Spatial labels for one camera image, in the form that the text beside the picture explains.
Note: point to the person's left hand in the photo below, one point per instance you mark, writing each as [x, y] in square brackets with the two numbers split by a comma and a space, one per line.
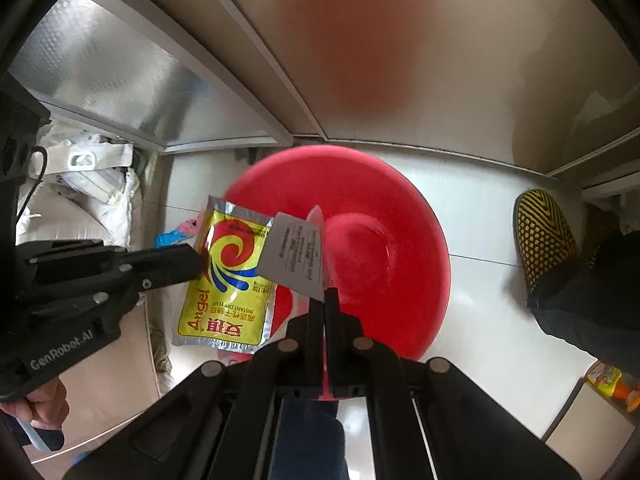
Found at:
[42, 405]

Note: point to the white plastic bags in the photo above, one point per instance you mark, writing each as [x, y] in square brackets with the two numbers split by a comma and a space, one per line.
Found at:
[90, 185]

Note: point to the embossed steel cabinet door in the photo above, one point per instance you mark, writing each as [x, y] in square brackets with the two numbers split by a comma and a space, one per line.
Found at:
[125, 70]

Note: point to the pink wrapper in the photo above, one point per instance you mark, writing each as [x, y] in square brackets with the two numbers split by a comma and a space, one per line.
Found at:
[192, 225]

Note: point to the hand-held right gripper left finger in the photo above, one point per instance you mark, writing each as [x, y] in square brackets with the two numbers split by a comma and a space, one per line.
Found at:
[315, 340]

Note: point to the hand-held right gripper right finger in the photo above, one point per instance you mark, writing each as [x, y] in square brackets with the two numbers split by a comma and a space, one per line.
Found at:
[334, 340]

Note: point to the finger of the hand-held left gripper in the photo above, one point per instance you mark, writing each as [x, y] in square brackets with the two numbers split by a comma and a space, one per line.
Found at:
[165, 265]

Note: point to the red plastic basin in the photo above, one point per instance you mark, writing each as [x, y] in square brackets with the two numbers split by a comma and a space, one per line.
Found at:
[385, 260]

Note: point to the blue wrapper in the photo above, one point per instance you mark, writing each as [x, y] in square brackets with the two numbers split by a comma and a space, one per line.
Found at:
[167, 239]

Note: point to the smooth steel cabinet door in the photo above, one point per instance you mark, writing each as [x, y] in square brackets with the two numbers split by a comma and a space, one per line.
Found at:
[400, 50]

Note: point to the white paper sachet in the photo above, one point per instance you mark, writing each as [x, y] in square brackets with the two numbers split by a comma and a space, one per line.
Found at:
[292, 255]

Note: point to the orange bottle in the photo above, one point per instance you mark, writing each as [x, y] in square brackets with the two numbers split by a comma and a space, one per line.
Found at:
[607, 380]

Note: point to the person's blue jeans leg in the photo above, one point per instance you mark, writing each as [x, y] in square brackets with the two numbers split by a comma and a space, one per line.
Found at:
[305, 440]

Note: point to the yellow foil packet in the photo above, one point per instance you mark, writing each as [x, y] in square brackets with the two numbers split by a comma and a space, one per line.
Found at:
[225, 280]

